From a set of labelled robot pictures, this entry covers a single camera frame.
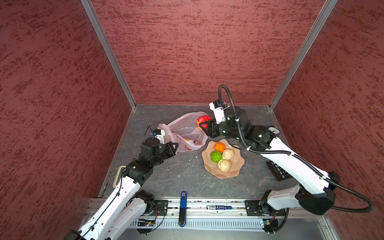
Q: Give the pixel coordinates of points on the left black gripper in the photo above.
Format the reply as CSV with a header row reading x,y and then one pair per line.
x,y
171,151

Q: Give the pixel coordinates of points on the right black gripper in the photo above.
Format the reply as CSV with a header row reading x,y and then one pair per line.
x,y
213,130

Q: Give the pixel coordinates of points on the fake red orange fruit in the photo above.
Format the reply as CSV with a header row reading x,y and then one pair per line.
x,y
200,122

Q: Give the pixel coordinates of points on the fake green round fruit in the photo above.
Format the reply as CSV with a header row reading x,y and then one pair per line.
x,y
216,156

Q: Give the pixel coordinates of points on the pink scalloped plastic bowl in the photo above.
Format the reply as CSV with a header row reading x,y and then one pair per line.
x,y
212,167

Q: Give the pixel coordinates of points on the pink fruit-print plastic bag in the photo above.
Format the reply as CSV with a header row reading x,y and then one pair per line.
x,y
184,131

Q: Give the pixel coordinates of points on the fake pale yellow fruit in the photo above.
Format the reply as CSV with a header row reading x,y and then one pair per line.
x,y
224,165

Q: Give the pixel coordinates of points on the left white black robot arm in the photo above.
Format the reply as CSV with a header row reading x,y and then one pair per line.
x,y
128,201

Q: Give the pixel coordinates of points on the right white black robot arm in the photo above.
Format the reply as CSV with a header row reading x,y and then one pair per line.
x,y
315,190

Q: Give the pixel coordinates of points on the small teal alarm clock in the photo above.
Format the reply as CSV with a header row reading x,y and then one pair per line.
x,y
274,130

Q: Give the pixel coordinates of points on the black calculator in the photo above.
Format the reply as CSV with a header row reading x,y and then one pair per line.
x,y
279,173

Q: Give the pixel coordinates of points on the blue black handheld tool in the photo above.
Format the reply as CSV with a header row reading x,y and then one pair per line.
x,y
183,210

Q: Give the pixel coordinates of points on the left small circuit board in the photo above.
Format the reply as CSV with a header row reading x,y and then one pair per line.
x,y
146,223

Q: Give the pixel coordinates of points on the small circuit board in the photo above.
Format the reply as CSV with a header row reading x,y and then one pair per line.
x,y
270,226
146,223

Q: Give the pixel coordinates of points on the blue marker pen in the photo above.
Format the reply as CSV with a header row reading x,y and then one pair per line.
x,y
218,208

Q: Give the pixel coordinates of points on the right small circuit board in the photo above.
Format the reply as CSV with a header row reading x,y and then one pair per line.
x,y
270,226

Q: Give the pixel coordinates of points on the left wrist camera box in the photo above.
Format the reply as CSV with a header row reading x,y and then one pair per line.
x,y
160,135

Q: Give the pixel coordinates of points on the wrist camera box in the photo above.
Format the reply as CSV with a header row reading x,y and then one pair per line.
x,y
160,135
219,110

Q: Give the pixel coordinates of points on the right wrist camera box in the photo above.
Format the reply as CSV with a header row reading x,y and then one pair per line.
x,y
219,110

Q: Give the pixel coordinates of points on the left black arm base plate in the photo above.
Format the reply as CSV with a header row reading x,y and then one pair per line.
x,y
159,208

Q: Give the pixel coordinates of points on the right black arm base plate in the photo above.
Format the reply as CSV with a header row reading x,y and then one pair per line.
x,y
254,209

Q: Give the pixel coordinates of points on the aluminium front rail frame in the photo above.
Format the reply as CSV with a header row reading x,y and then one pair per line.
x,y
199,218

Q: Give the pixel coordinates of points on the right aluminium corner post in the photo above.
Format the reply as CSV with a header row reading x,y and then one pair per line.
x,y
317,26

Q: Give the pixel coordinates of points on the aluminium corner post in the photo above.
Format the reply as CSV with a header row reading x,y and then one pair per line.
x,y
97,26
317,26

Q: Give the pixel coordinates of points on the left aluminium corner post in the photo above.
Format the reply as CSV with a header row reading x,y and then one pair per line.
x,y
97,26

